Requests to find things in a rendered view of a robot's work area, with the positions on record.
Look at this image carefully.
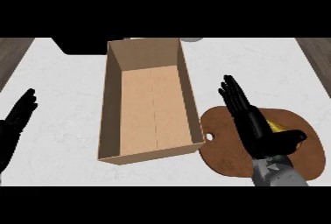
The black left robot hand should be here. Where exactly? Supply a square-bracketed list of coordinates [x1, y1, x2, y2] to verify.
[0, 87, 39, 173]

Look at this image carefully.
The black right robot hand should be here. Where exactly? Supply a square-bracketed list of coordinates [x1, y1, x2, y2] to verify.
[217, 74, 309, 160]

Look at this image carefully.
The round brown wooden cutting board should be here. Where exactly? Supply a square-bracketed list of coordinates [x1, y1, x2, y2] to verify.
[198, 105, 327, 179]

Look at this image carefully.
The open cardboard box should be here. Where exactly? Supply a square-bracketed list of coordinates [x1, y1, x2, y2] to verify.
[98, 38, 206, 166]

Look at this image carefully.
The black appliance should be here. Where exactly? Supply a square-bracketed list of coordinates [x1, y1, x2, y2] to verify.
[50, 38, 110, 56]

